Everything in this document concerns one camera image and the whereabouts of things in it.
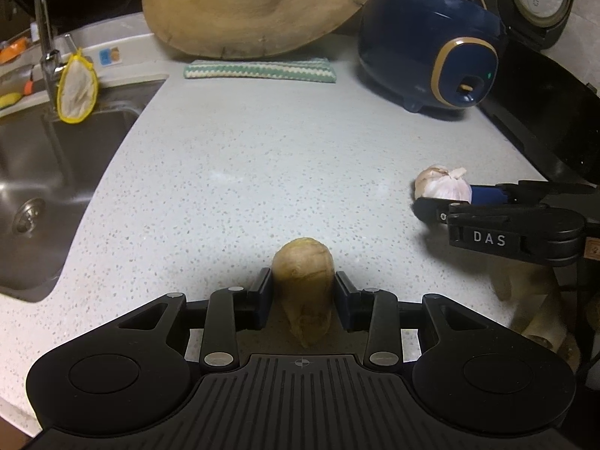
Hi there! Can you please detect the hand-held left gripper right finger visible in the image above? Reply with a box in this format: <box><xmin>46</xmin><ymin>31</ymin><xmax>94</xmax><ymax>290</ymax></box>
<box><xmin>334</xmin><ymin>272</ymin><xmax>486</xmax><ymax>369</ymax></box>

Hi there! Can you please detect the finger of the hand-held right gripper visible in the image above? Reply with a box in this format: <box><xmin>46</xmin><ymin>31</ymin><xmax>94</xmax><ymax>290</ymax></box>
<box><xmin>471</xmin><ymin>180</ymin><xmax>596</xmax><ymax>207</ymax></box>
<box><xmin>411</xmin><ymin>197</ymin><xmax>470</xmax><ymax>235</ymax></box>

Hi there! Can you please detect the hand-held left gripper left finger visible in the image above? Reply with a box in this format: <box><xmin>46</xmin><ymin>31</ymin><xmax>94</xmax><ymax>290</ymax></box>
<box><xmin>117</xmin><ymin>267</ymin><xmax>273</xmax><ymax>370</ymax></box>

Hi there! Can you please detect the garlic bulb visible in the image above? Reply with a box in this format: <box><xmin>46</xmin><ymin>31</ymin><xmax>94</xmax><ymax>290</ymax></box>
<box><xmin>415</xmin><ymin>165</ymin><xmax>473</xmax><ymax>203</ymax></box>

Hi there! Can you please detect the black kitchen appliance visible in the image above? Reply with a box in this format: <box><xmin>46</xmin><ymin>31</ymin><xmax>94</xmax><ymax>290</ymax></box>
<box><xmin>475</xmin><ymin>19</ymin><xmax>600</xmax><ymax>183</ymax></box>

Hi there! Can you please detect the navy blue rice cooker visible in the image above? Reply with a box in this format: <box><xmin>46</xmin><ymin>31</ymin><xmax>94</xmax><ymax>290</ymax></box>
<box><xmin>357</xmin><ymin>0</ymin><xmax>508</xmax><ymax>114</ymax></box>

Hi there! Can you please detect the green white striped cloth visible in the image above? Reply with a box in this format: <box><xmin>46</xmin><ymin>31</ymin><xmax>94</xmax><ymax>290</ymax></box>
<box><xmin>183</xmin><ymin>57</ymin><xmax>338</xmax><ymax>85</ymax></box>

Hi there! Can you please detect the stainless steel sink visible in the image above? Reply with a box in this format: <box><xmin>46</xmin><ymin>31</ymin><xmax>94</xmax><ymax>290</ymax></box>
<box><xmin>0</xmin><ymin>72</ymin><xmax>170</xmax><ymax>303</ymax></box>

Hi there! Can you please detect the round wooden cutting board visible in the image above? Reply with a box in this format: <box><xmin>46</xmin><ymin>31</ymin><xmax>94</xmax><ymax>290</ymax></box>
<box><xmin>141</xmin><ymin>0</ymin><xmax>380</xmax><ymax>60</ymax></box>

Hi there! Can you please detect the yellow-rimmed mesh scrubber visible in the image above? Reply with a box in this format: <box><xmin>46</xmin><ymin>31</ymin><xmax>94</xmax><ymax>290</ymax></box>
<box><xmin>56</xmin><ymin>48</ymin><xmax>99</xmax><ymax>125</ymax></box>

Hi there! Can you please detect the steel faucet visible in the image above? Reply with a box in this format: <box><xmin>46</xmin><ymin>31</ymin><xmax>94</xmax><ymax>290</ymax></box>
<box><xmin>25</xmin><ymin>0</ymin><xmax>66</xmax><ymax>113</ymax></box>

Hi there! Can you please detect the cleaver with orange handle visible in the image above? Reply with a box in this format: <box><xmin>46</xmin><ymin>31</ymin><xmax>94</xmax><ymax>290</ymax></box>
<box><xmin>0</xmin><ymin>68</ymin><xmax>38</xmax><ymax>97</ymax></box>

